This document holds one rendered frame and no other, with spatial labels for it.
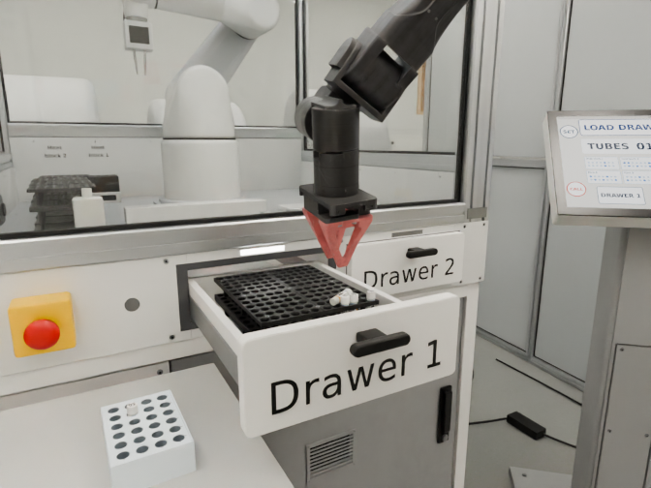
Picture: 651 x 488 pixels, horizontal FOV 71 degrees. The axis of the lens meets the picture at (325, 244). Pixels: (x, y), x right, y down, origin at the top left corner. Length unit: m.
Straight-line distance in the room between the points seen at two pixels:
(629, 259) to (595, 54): 1.23
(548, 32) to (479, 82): 1.50
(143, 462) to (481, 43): 0.94
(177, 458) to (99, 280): 0.30
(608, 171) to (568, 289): 1.25
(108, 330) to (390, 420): 0.65
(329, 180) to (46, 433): 0.48
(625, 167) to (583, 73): 1.17
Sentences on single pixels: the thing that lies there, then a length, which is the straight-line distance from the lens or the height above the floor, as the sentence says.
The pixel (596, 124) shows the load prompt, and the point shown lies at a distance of 1.33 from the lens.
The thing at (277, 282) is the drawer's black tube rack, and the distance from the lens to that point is 0.73.
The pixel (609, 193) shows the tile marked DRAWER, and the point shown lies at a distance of 1.21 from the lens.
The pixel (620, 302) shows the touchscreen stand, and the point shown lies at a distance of 1.36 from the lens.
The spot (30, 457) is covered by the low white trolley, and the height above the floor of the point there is 0.76.
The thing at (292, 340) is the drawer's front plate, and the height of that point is 0.92.
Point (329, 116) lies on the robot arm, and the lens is 0.54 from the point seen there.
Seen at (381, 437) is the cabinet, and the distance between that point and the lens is 1.12.
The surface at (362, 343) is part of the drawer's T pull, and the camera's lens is 0.49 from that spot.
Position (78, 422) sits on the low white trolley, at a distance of 0.71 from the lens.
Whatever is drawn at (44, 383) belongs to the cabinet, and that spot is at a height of 0.77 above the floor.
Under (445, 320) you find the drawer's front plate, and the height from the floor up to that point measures 0.90.
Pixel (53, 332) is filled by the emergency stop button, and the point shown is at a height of 0.88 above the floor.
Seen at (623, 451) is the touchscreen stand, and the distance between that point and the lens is 1.55.
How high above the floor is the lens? 1.12
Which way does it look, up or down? 12 degrees down
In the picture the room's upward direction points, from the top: straight up
